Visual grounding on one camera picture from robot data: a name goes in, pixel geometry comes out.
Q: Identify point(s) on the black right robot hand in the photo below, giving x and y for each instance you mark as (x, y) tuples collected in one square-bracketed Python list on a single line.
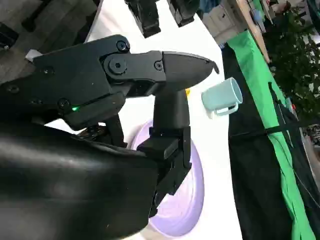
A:
[(62, 175)]

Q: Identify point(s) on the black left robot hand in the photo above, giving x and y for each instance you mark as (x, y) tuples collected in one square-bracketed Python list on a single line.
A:
[(147, 17)]

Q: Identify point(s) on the orange and white bread roll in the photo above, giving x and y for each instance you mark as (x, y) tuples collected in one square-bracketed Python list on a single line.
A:
[(188, 92)]

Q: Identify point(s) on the wooden board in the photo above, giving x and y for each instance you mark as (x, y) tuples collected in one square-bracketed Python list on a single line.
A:
[(252, 27)]

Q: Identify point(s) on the pale green mug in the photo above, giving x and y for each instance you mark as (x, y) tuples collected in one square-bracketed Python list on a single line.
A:
[(220, 96)]

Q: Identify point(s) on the green cloth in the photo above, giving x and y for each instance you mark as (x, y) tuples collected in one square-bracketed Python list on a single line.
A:
[(252, 75)]

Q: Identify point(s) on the lilac plate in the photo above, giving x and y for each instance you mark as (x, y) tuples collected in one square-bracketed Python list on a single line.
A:
[(180, 212)]

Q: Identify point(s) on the green leafy plant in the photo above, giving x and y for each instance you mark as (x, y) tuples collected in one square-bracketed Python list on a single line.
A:
[(297, 62)]

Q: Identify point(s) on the black cloth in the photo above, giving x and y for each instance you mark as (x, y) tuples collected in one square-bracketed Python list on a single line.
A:
[(257, 175)]

